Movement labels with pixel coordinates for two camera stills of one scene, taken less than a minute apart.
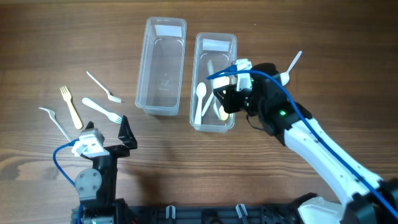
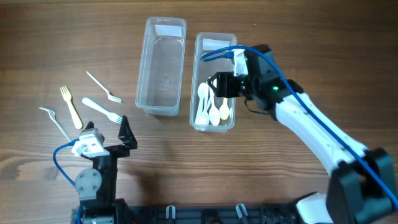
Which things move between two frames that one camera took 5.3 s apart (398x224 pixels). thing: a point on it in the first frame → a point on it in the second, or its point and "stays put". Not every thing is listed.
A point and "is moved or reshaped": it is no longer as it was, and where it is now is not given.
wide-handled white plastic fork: [112, 117] stays put
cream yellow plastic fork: [66, 96] stays put
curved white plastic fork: [52, 115] stays put
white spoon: [208, 104] → [212, 104]
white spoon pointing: [216, 109] is moved or reshaped
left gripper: [125, 135] stays put
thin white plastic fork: [111, 96] stays put
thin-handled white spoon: [285, 76] → [203, 90]
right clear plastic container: [212, 52] stays put
